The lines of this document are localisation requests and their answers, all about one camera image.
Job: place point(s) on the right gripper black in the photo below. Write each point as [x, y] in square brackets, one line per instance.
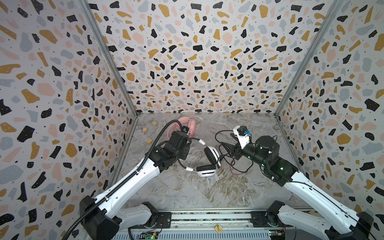
[236, 150]

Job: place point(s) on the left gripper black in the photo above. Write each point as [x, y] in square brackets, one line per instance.
[186, 149]

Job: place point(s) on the white black headphones with cable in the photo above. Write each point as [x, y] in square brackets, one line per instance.
[215, 157]

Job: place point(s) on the pink headphones with cable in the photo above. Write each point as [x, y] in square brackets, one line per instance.
[189, 122]

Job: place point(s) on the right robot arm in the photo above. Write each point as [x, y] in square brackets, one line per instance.
[336, 221]

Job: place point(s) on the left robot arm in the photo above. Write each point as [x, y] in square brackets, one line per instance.
[104, 215]

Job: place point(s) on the green circuit board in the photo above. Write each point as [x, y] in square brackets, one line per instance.
[149, 236]

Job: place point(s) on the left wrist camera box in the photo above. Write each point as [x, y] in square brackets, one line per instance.
[185, 129]

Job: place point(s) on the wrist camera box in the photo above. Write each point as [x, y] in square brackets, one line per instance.
[243, 135]
[185, 129]

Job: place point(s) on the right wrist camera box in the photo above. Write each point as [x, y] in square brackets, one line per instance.
[243, 135]

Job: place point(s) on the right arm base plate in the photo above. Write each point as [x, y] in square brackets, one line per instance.
[264, 219]

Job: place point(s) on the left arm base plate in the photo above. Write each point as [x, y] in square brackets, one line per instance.
[160, 220]

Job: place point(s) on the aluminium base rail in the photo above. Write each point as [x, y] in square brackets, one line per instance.
[200, 225]

